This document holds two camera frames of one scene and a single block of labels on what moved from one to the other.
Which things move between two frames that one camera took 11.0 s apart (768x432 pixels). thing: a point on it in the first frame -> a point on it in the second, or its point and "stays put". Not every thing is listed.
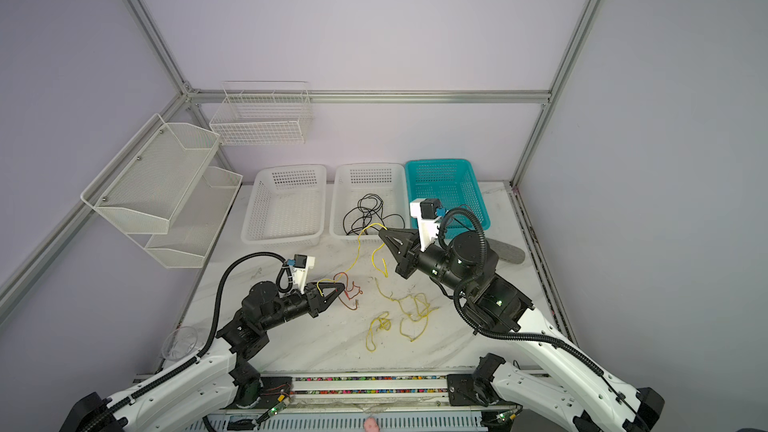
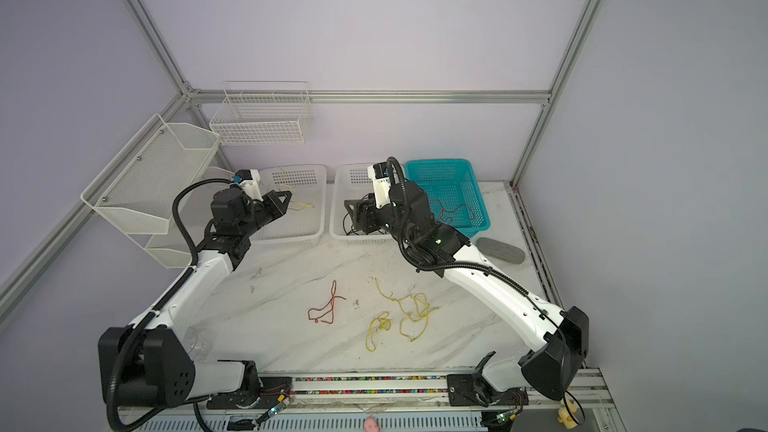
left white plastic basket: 288,207 stays put
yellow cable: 356,257 -> 308,205
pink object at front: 371,425 stays put
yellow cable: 380,322 stays put
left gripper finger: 317,301 -> 275,205
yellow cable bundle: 415,306 stays put
